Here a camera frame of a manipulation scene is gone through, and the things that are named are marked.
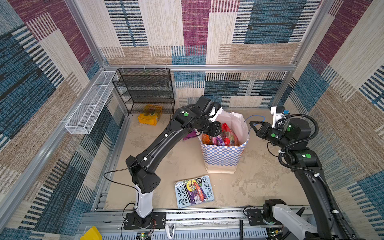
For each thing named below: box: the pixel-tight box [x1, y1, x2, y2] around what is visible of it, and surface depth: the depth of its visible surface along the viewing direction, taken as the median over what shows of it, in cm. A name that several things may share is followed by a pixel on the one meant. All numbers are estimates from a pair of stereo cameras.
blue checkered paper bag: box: [199, 111, 250, 174], surface depth 79 cm
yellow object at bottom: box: [80, 226, 103, 240], surface depth 71 cm
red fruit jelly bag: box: [221, 122, 239, 146], surface depth 84 cm
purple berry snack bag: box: [211, 135, 225, 146], surface depth 76 cm
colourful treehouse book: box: [174, 175, 215, 209], surface depth 81 cm
